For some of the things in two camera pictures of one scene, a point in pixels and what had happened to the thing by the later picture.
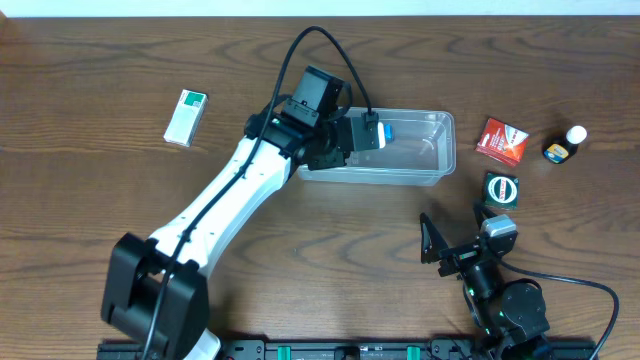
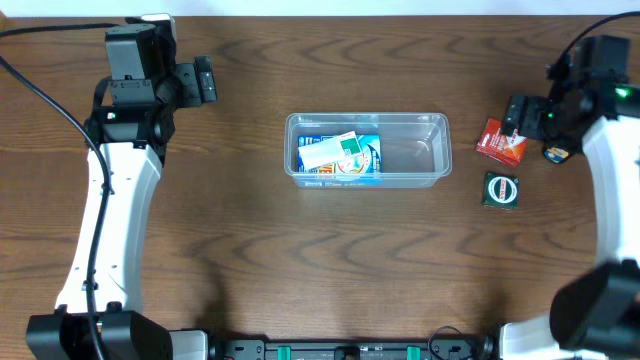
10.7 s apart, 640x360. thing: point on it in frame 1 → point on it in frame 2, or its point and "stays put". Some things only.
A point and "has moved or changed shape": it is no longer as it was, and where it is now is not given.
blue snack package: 385,134 → 369,162
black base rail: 375,349 stays put
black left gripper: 329,157 → 203,79
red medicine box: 502,141 stays put
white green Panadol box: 185,119 has moved or changed shape
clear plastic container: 422,152 stays put
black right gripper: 461,251 → 516,118
